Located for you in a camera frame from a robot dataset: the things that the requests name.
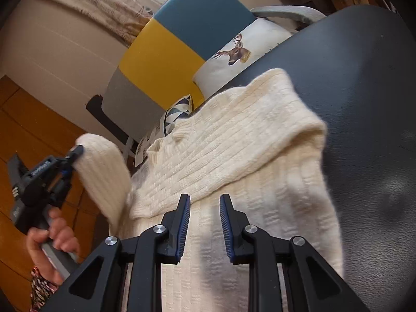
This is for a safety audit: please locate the beige patterned curtain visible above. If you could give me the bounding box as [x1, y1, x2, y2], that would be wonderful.
[29, 0, 163, 48]

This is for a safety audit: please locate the white deer print cushion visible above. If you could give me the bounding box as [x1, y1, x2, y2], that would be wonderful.
[192, 18, 295, 100]

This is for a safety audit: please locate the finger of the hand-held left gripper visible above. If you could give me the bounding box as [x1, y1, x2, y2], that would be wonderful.
[57, 145, 86, 170]
[48, 164, 73, 209]

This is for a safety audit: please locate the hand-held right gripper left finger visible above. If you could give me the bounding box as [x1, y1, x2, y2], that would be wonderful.
[41, 193, 192, 312]

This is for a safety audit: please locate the person's left hand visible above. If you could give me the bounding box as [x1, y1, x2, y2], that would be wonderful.
[27, 207, 81, 286]

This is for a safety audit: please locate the geometric pattern cushion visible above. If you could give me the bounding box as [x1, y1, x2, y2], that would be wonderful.
[134, 94, 196, 168]

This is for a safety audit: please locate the person's left forearm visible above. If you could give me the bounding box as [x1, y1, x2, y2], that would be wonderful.
[30, 265, 62, 312]

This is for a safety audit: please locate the grey yellow blue sofa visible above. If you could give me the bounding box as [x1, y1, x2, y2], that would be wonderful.
[101, 0, 327, 152]

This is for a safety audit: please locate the cream knit sweater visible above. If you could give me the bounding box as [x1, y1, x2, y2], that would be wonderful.
[75, 68, 346, 312]

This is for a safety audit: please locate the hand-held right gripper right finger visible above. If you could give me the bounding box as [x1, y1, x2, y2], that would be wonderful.
[219, 193, 373, 312]

